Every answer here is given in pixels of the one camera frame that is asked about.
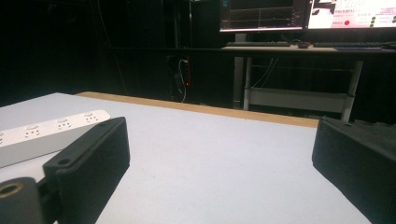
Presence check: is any bright-screen computer monitor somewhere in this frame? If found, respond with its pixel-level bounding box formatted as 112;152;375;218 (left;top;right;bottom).
307;0;396;31

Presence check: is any white cable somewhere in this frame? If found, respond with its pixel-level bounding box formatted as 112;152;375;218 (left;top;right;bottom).
177;59;189;103

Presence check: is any black keyboard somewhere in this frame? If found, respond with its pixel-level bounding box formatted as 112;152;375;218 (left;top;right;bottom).
226;41;292;48
312;41;384;49

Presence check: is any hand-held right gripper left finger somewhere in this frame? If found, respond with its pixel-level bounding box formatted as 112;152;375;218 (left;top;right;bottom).
42;116;131;224

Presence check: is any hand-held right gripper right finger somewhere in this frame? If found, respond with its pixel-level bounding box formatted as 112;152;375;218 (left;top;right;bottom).
311;116;396;224

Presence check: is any white power strip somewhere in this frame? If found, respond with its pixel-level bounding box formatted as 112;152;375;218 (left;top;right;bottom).
0;109;111;169

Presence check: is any dark-screen computer monitor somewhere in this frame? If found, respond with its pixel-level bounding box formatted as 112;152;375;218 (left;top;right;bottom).
219;0;307;34

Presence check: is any wooden desk with metal legs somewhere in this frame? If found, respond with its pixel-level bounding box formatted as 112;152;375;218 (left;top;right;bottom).
221;44;396;123

